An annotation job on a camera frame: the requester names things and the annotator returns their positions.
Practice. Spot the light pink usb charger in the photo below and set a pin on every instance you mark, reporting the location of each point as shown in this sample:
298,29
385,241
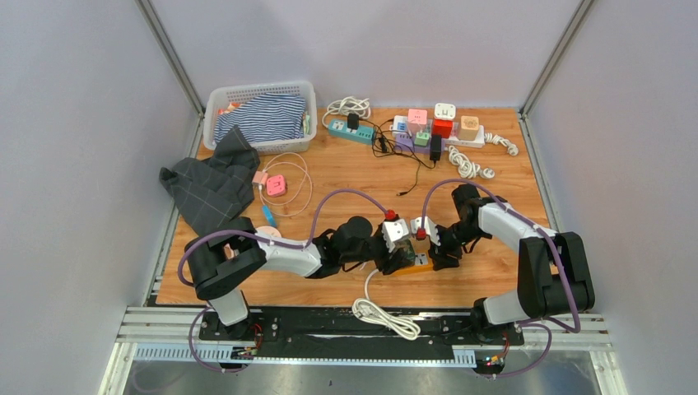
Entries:
260,179

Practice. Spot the blue white striped cloth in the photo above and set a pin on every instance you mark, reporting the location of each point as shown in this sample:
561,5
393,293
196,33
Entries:
267,117

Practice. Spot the dark green cube socket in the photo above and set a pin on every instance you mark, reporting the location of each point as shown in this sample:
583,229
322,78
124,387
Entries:
407,254

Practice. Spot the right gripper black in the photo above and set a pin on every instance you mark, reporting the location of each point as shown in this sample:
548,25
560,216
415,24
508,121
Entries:
440,254

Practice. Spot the pink cube socket back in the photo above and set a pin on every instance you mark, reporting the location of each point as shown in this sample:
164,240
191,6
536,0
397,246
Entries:
416,120

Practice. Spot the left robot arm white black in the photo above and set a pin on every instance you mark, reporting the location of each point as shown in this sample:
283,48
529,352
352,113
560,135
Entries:
221,261

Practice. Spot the white plastic basket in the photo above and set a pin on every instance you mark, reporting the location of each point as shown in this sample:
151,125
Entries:
223,99

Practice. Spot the black power adapter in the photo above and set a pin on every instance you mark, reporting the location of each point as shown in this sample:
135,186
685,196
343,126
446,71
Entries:
435,150

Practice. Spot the orange power strip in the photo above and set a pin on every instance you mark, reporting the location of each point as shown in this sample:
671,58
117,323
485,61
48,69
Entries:
422,263

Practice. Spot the round pink power strip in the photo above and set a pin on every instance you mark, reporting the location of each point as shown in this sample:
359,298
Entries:
269,231

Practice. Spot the tan cube socket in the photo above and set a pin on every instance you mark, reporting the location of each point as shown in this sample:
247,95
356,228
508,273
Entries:
469,127

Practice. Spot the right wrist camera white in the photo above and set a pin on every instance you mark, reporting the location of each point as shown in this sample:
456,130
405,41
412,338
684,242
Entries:
423,227

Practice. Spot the red cube socket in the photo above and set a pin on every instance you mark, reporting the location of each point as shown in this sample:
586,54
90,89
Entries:
442,127

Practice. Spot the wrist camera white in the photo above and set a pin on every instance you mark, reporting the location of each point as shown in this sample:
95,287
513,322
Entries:
423,227
394,230

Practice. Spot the pink cube adapter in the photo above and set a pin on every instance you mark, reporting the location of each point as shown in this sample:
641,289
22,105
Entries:
276,186

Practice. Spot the white cube socket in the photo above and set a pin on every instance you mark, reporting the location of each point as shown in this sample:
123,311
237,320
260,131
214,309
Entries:
445,111

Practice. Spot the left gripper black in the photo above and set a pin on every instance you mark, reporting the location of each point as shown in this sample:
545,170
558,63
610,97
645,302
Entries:
385,263

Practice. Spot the purple power strip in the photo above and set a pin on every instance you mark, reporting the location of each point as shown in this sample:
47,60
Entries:
405,141

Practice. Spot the blue cube socket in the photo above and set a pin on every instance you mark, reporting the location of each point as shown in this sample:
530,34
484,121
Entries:
270,218

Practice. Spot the dark grey checked cloth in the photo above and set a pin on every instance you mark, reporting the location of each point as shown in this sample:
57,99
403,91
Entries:
212,192

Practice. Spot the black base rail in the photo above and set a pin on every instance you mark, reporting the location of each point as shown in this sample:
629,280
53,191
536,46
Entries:
336,333

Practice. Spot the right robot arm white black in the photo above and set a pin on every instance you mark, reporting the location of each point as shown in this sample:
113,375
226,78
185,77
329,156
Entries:
553,278

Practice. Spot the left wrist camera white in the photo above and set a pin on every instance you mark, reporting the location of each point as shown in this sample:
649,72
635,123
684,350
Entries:
394,230

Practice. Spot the white long power strip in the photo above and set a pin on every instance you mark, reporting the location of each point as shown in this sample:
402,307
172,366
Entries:
453,139

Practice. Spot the teal power strip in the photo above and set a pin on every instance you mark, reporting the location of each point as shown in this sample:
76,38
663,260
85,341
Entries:
362,134

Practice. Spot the black charger on teal strip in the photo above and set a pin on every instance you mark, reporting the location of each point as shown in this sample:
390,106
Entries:
353,121

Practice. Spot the green small adapter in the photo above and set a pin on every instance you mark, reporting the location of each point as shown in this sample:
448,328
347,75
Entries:
421,139

